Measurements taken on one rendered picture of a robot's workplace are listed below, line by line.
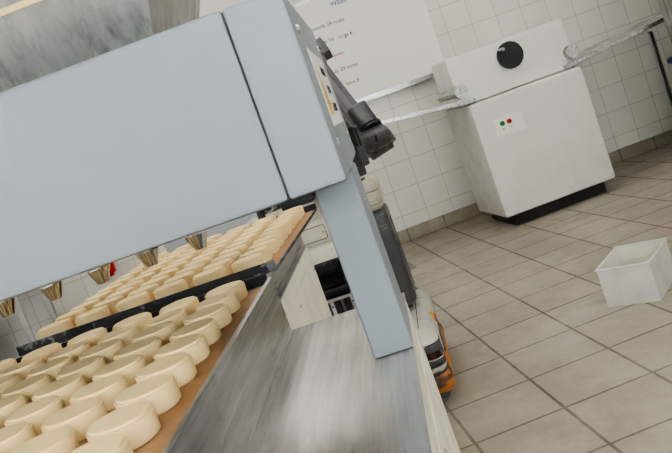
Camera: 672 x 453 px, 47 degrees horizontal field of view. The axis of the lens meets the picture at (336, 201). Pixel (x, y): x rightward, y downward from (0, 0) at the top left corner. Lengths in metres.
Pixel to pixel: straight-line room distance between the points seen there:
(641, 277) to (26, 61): 2.76
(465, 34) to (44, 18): 5.52
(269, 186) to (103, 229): 0.14
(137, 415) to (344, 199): 0.28
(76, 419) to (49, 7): 0.35
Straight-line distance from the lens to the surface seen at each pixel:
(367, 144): 1.93
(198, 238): 0.91
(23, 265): 0.69
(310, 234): 2.74
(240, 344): 0.74
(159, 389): 0.63
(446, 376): 2.79
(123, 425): 0.57
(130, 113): 0.65
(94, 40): 0.74
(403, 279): 3.02
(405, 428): 0.60
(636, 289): 3.26
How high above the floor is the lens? 1.07
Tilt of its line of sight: 6 degrees down
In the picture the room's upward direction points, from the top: 20 degrees counter-clockwise
